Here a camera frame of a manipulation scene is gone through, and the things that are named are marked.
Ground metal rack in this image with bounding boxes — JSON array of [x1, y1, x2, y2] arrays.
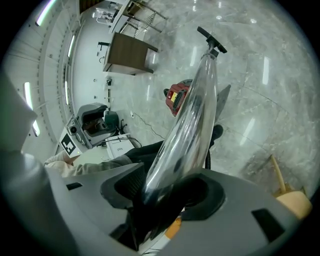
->
[[117, 0, 168, 35]]

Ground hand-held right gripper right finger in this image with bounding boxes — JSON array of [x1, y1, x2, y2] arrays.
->
[[139, 168, 301, 256]]

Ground person's black trousers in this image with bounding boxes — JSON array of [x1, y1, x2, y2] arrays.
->
[[123, 124, 224, 173]]

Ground black plastic squeegee head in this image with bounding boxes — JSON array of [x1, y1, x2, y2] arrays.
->
[[196, 25, 229, 55]]

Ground person's left forearm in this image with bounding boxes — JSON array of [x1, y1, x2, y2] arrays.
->
[[44, 151, 76, 173]]

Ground brown wooden cabinet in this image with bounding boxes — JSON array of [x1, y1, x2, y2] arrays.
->
[[102, 31, 159, 76]]

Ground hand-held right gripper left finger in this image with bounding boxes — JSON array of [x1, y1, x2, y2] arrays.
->
[[46, 162, 148, 256]]

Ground long ceiling light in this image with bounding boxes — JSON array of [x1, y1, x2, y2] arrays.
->
[[34, 0, 58, 27], [66, 34, 76, 59], [31, 119, 41, 138], [23, 81, 33, 111], [63, 80, 70, 105]]

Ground red vacuum cleaner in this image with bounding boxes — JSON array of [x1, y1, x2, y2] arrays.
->
[[163, 79, 195, 118]]

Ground dark grey board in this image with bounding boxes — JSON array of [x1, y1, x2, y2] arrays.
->
[[215, 84, 232, 122]]

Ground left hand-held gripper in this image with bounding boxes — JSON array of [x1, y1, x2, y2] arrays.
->
[[59, 102, 113, 157]]

